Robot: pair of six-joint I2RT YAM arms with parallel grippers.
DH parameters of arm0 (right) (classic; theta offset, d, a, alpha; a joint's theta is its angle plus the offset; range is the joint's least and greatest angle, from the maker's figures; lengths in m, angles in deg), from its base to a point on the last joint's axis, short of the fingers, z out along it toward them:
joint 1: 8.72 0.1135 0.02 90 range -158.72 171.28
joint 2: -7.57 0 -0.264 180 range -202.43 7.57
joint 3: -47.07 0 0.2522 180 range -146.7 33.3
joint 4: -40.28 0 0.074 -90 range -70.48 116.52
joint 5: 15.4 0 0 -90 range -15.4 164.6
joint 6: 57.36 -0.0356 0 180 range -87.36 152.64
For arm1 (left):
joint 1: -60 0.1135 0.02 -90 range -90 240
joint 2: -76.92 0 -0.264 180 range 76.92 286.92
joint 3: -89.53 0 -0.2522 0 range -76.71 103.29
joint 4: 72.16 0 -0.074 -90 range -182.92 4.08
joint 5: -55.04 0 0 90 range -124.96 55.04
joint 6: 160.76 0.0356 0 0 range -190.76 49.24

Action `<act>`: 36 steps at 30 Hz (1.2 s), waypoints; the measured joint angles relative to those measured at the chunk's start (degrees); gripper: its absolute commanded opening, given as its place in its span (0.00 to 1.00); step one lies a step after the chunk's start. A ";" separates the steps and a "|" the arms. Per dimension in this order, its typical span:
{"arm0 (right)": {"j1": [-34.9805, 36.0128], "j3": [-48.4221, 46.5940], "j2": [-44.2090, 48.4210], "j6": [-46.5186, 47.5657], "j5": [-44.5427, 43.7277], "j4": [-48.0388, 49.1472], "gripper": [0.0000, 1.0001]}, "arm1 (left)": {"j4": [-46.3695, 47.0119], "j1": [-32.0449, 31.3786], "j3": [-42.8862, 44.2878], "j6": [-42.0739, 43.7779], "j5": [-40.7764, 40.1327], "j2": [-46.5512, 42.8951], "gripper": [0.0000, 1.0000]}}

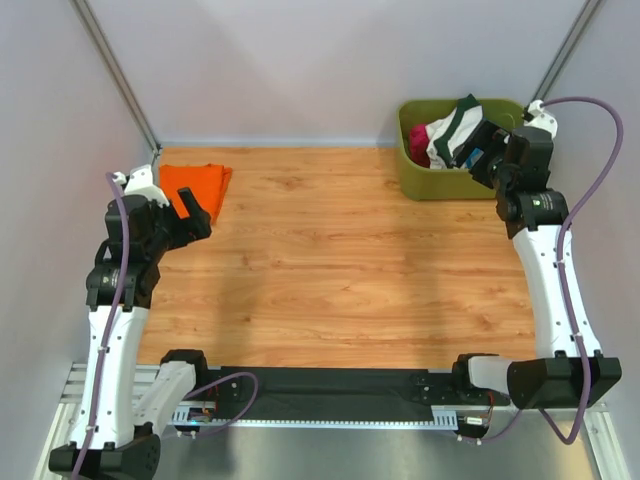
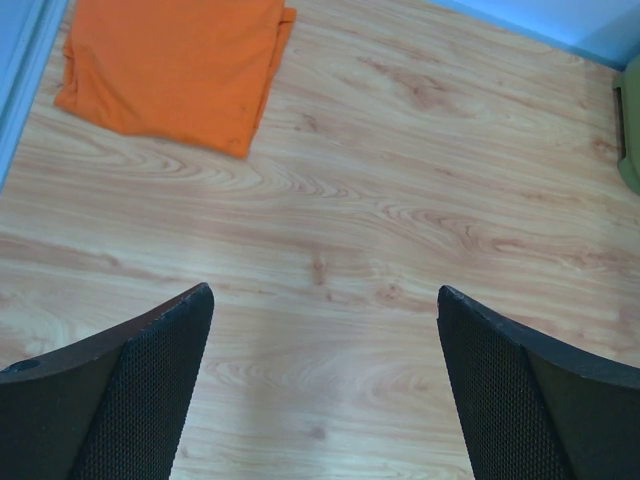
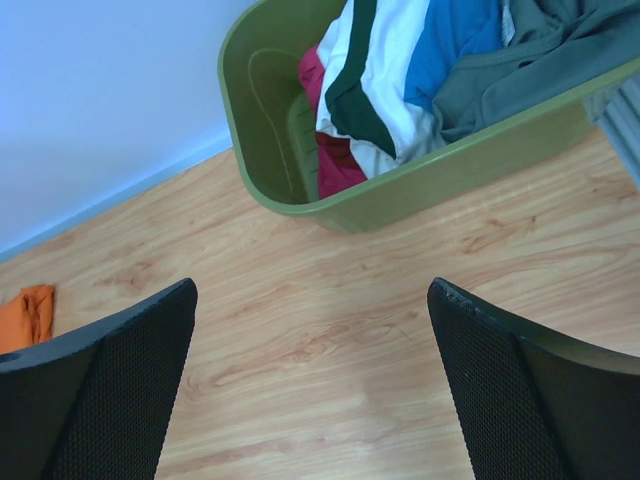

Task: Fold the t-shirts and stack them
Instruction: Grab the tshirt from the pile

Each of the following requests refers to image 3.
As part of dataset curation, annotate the white t-shirt with green stripe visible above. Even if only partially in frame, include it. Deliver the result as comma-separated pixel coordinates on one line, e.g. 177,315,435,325
316,1,445,179

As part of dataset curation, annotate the folded orange t-shirt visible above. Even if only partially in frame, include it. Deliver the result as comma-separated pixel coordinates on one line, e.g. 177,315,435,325
0,285,55,354

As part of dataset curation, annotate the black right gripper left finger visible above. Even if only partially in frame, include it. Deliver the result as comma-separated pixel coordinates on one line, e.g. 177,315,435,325
1,278,198,479

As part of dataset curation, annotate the dark red t-shirt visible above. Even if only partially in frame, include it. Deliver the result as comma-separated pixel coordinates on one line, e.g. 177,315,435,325
298,46,367,199

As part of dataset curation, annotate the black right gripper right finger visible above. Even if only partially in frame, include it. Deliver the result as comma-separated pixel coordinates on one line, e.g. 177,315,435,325
427,278,639,479

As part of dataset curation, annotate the blue t-shirt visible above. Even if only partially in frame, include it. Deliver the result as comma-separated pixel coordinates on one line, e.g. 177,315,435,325
404,0,503,111

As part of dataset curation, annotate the grey t-shirt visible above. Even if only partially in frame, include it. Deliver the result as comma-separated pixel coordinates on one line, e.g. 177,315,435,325
432,1,639,144

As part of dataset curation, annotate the green plastic laundry basket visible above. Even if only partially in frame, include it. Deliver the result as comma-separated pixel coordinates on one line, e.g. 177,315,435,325
218,1,639,233

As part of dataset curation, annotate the aluminium frame post right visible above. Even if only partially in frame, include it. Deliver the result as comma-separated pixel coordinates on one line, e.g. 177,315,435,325
598,75,640,188

